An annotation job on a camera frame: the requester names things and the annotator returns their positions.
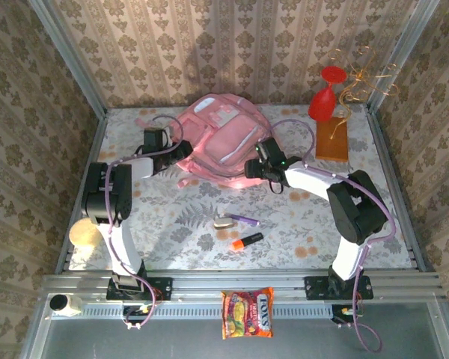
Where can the floral table cover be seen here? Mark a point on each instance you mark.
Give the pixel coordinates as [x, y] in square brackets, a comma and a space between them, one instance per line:
[303, 235]

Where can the orange black highlighter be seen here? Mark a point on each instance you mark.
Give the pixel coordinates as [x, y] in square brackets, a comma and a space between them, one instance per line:
[247, 241]

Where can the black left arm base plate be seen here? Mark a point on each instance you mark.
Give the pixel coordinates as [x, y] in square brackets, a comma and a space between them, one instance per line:
[162, 288]

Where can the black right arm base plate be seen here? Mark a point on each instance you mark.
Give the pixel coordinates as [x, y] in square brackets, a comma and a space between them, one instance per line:
[316, 288]

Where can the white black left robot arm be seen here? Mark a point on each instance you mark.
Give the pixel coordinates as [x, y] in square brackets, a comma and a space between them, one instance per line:
[123, 247]

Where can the aluminium cage frame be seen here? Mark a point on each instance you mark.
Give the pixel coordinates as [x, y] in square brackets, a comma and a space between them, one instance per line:
[239, 281]

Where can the red goblet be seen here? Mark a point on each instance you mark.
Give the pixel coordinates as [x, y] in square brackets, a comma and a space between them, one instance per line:
[323, 102]

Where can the orange candy bag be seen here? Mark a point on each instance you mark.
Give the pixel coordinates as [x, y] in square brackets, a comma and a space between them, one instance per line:
[247, 312]

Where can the purple pen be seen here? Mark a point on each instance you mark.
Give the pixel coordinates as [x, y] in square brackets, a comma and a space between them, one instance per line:
[243, 220]

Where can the orange wooden board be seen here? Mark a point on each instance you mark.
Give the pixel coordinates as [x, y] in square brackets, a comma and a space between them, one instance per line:
[333, 142]

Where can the cream foam ball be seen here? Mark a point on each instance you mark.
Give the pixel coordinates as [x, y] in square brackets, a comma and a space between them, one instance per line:
[82, 235]

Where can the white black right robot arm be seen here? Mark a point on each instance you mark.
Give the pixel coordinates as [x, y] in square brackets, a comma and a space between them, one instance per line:
[310, 179]

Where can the pink backpack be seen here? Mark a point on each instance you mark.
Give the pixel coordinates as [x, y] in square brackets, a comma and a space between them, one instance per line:
[217, 142]

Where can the small black controller board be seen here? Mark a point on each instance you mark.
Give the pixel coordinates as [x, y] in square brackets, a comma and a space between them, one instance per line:
[134, 311]
[340, 312]

